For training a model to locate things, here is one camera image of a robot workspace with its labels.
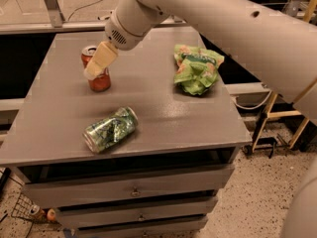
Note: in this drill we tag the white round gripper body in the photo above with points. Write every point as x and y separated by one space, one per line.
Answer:
123 37

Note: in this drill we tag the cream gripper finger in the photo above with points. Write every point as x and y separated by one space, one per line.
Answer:
105 54

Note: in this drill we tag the red Coca-Cola can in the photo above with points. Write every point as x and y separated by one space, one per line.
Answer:
102 82

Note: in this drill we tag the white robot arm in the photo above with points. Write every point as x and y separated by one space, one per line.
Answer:
279 50

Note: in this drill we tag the green soda can lying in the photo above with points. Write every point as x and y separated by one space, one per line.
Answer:
111 130

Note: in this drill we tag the can in basket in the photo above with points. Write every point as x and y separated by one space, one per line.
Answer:
37 213

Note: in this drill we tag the grey metal railing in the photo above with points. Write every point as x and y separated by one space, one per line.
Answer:
39 15

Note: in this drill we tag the green chip bag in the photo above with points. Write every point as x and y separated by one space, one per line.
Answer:
197 68

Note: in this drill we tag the grey drawer cabinet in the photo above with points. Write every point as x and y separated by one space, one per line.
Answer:
161 178

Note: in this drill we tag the orange fruit in basket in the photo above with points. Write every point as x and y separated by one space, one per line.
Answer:
51 216

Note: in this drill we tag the wire basket on floor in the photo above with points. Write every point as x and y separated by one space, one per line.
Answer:
22 207

